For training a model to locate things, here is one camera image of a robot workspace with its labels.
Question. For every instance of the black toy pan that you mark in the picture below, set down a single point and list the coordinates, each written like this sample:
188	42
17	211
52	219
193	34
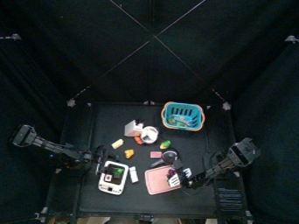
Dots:
169	157

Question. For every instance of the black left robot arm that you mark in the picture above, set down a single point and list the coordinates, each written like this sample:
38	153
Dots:
48	144

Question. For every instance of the green toy vegetable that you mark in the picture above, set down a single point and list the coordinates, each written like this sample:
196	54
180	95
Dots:
118	170

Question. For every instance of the teal basket with orange rim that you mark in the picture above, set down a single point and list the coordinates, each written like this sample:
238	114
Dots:
184	116

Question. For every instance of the white toy box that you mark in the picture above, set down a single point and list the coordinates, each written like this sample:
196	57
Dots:
133	128

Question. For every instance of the grey frame corner bracket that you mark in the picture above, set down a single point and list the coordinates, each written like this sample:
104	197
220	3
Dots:
149	102
15	37
72	102
226	106
292	38

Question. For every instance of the orange toy carrot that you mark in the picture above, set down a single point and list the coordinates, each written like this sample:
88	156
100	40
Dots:
138	140

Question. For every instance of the pink toy block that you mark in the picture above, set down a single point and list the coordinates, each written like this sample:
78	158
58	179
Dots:
156	154

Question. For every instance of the yellow toy block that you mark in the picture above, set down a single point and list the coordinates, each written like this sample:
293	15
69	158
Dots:
118	143

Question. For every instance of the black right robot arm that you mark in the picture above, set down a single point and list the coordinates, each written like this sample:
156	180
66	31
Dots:
230	162

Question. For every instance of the orange yellow toy pepper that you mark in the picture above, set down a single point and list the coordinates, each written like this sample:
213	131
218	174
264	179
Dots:
129	153

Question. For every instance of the blue yellow toy in basket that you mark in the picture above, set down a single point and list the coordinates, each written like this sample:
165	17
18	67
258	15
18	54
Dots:
182	119

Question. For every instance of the purple toy eggplant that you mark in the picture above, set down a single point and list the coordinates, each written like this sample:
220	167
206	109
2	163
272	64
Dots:
172	173

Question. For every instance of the green yellow toy fruit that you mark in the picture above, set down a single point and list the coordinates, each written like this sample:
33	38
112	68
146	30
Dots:
166	144

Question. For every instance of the small white bar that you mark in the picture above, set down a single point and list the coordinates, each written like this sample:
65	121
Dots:
134	174

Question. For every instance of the pink cutting board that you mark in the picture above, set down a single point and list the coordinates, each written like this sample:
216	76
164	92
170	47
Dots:
160	181

